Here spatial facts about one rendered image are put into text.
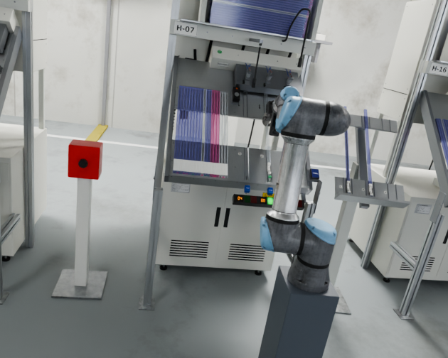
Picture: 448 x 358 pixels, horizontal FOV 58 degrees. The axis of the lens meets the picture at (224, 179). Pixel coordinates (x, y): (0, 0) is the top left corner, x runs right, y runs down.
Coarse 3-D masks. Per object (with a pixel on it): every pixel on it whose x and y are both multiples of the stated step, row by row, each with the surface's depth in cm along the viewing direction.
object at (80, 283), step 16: (80, 144) 185; (96, 144) 188; (80, 160) 184; (96, 160) 186; (80, 176) 188; (96, 176) 189; (80, 192) 193; (80, 208) 196; (80, 224) 198; (80, 240) 201; (80, 256) 205; (64, 272) 220; (80, 272) 208; (96, 272) 224; (64, 288) 207; (80, 288) 209; (96, 288) 211
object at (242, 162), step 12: (228, 156) 192; (240, 156) 194; (252, 156) 195; (264, 156) 196; (276, 156) 198; (228, 168) 189; (240, 168) 191; (252, 168) 192; (264, 168) 193; (276, 168) 194; (252, 180) 189; (264, 180) 190; (276, 180) 191
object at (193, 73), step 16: (192, 64) 213; (208, 64) 215; (176, 80) 206; (192, 80) 208; (208, 80) 210; (224, 80) 213; (176, 96) 202; (240, 96) 210; (256, 96) 212; (272, 96) 214; (240, 112) 205; (256, 112) 207
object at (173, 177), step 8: (176, 176) 180; (184, 176) 180; (192, 176) 181; (200, 176) 182; (200, 184) 187; (208, 184) 187; (216, 184) 187; (224, 184) 187; (232, 184) 187; (240, 184) 187; (248, 184) 187; (256, 184) 187; (264, 184) 187; (272, 184) 188; (304, 192) 195
